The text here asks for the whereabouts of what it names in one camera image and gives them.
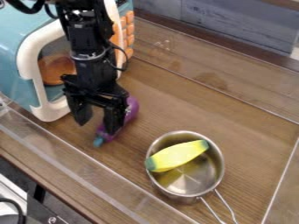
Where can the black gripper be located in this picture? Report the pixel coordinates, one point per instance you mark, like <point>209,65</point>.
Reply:
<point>94,87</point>

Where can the purple toy eggplant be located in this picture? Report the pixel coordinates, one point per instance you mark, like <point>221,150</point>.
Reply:
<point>103,137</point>

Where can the silver pot with wire handle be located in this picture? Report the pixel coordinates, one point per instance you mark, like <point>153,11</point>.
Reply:
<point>189,182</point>

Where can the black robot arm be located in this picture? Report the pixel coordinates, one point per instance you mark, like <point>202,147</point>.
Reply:
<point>89,29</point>

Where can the yellow toy banana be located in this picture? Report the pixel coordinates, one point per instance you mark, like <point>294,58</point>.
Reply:
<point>175,155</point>

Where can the blue white toy microwave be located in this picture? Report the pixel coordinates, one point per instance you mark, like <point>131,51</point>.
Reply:
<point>35,54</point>

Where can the clear acrylic barrier panel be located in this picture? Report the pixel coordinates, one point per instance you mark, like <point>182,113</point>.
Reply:
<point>98,193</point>

